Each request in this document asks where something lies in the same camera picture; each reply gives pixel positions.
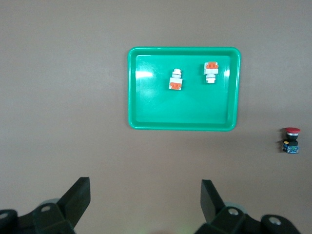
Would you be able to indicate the brown table mat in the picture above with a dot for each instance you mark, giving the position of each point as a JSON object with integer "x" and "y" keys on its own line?
{"x": 61, "y": 97}

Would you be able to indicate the white orange push button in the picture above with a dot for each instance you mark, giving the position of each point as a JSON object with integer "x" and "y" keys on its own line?
{"x": 176, "y": 81}
{"x": 211, "y": 70}

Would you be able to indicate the green plastic tray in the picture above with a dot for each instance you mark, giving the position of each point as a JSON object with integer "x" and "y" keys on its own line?
{"x": 182, "y": 109}

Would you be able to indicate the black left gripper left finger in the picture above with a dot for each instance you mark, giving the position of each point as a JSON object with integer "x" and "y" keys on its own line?
{"x": 63, "y": 214}

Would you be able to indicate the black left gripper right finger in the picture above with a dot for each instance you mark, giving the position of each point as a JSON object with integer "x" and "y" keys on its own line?
{"x": 224, "y": 217}

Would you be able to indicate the red mushroom push button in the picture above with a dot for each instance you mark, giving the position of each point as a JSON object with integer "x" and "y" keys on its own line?
{"x": 291, "y": 142}

